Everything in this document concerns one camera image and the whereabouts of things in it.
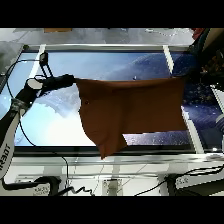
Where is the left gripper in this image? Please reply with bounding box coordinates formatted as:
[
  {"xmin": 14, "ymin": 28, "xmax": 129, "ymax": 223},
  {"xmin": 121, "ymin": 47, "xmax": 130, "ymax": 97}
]
[{"xmin": 41, "ymin": 73, "xmax": 76, "ymax": 93}]

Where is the brown garment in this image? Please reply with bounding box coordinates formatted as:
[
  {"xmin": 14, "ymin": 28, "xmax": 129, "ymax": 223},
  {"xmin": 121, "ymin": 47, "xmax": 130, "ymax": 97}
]
[{"xmin": 74, "ymin": 76, "xmax": 189, "ymax": 160}]

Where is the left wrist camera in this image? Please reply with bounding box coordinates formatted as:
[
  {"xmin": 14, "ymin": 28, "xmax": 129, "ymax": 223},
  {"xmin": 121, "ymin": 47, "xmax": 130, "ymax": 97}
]
[{"xmin": 38, "ymin": 51, "xmax": 55, "ymax": 80}]

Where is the silver frame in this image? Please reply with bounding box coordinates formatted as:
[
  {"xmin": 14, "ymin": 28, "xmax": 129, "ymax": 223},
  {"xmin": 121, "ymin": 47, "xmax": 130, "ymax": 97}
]
[{"xmin": 0, "ymin": 152, "xmax": 224, "ymax": 197}]

